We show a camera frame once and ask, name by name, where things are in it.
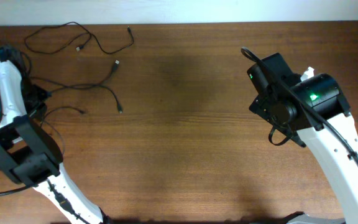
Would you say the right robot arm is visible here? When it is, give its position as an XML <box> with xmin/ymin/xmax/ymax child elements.
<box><xmin>241</xmin><ymin>47</ymin><xmax>358</xmax><ymax>223</ymax></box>

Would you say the black usb cable coil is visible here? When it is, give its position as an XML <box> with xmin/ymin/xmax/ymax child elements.
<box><xmin>39</xmin><ymin>105</ymin><xmax>86</xmax><ymax>156</ymax></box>

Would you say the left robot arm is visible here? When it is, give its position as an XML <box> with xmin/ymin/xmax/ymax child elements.
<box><xmin>0</xmin><ymin>45</ymin><xmax>112</xmax><ymax>223</ymax></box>

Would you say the thin black usb cable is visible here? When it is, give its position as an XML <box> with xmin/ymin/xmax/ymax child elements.
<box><xmin>23</xmin><ymin>21</ymin><xmax>135</xmax><ymax>57</ymax></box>

